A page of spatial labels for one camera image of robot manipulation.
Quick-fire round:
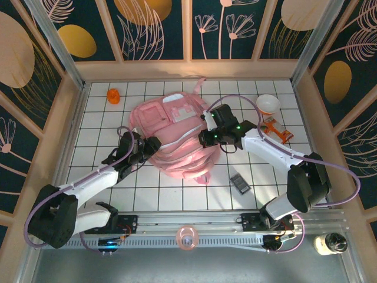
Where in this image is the small orange cup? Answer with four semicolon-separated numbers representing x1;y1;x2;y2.
106;88;121;106

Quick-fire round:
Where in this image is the pink backpack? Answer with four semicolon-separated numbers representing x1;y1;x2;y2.
129;77;221;185

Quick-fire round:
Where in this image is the white bottle black cap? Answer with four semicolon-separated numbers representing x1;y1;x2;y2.
313;232;348;256

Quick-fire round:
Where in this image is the pink tape roll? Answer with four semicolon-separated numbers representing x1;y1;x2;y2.
176;226;197;251

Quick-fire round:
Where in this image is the aluminium frame post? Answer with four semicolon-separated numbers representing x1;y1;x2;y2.
25;0;87;90
290;0;346;86

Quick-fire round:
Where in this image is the black calculator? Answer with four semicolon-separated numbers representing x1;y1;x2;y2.
229;173;251;196

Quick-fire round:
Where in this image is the grey slotted cable duct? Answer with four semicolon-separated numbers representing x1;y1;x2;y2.
58;236;266;251

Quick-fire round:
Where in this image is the white bowl orange rim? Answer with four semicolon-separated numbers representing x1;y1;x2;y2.
255;94;280;115

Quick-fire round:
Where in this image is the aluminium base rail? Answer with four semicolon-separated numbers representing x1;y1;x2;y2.
29;208;350;236

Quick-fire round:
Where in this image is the orange snack packet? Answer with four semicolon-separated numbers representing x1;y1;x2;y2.
259;117;295;145

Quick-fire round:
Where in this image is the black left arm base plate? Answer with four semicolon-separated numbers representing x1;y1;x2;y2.
84;215;139;235

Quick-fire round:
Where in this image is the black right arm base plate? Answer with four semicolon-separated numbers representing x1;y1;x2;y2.
240;212;295;232

